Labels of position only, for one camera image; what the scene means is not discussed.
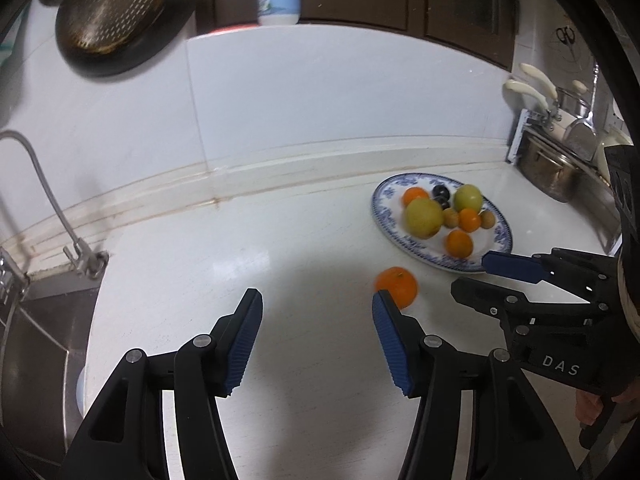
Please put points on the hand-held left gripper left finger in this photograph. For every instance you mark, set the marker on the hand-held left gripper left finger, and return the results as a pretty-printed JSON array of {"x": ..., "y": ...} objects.
[{"x": 245, "y": 340}]

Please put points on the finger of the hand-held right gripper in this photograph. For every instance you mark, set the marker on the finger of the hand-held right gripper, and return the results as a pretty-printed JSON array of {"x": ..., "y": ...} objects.
[
  {"x": 475, "y": 292},
  {"x": 505, "y": 265}
]

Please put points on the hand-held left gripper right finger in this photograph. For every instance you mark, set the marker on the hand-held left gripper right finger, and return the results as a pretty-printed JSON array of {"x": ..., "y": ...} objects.
[{"x": 392, "y": 345}]

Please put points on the small brown round fruit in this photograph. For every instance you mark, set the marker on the small brown round fruit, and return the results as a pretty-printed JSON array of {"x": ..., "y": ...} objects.
[
  {"x": 488, "y": 219},
  {"x": 451, "y": 218}
]

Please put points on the small orange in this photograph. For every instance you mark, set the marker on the small orange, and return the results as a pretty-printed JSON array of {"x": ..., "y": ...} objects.
[
  {"x": 469, "y": 220},
  {"x": 415, "y": 195},
  {"x": 459, "y": 243}
]

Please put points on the large orange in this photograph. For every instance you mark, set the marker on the large orange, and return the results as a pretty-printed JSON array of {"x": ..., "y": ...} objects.
[{"x": 397, "y": 286}]

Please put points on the dark plum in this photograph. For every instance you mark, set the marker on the dark plum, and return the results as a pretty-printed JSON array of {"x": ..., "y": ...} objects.
[
  {"x": 441, "y": 191},
  {"x": 443, "y": 203}
]

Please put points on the blue and white plate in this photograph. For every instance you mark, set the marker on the blue and white plate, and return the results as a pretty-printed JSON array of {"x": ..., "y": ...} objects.
[{"x": 392, "y": 200}]

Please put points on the person's right hand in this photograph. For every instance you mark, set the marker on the person's right hand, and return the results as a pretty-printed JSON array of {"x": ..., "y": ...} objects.
[{"x": 589, "y": 407}]

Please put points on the green apple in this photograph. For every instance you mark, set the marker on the green apple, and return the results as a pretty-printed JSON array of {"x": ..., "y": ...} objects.
[{"x": 468, "y": 197}]

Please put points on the steel pot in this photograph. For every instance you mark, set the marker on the steel pot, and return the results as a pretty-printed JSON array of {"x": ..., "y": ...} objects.
[{"x": 547, "y": 170}]

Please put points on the white plastic rack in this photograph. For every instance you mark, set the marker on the white plastic rack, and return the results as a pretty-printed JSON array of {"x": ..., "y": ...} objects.
[{"x": 515, "y": 140}]

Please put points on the steel container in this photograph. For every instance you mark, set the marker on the steel container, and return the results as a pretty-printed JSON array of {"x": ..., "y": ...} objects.
[{"x": 575, "y": 102}]

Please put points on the steel kitchen sink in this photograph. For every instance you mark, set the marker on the steel kitchen sink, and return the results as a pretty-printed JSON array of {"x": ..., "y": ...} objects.
[{"x": 45, "y": 350}]

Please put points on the black scissors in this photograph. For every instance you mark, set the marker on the black scissors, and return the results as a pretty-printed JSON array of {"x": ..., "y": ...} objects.
[{"x": 567, "y": 37}]

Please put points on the metal faucet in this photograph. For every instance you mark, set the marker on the metal faucet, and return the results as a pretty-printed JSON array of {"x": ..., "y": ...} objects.
[{"x": 45, "y": 185}]

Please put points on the black frying pan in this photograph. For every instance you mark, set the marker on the black frying pan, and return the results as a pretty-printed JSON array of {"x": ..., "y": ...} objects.
[{"x": 150, "y": 45}]

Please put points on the brass perforated strainer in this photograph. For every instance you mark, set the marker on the brass perforated strainer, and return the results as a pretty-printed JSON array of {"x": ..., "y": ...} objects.
[{"x": 110, "y": 5}]

